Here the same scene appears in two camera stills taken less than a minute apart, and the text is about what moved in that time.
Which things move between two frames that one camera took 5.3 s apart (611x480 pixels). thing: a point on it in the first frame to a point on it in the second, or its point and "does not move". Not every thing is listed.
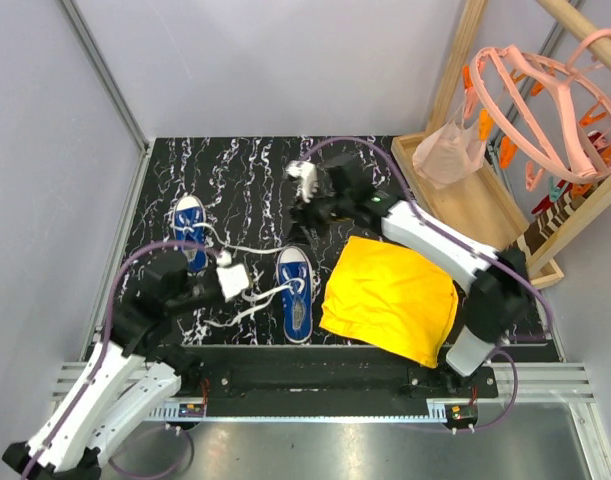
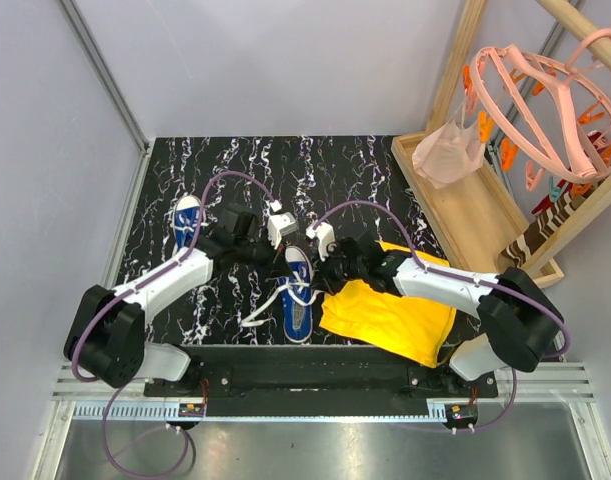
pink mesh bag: (455, 151) does not move
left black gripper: (213, 271) to (275, 257)
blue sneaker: (295, 272) does not move
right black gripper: (303, 220) to (323, 280)
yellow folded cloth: (393, 297) does not move
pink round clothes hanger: (556, 115) does not move
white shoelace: (254, 296) to (272, 297)
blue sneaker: (190, 224) does not move
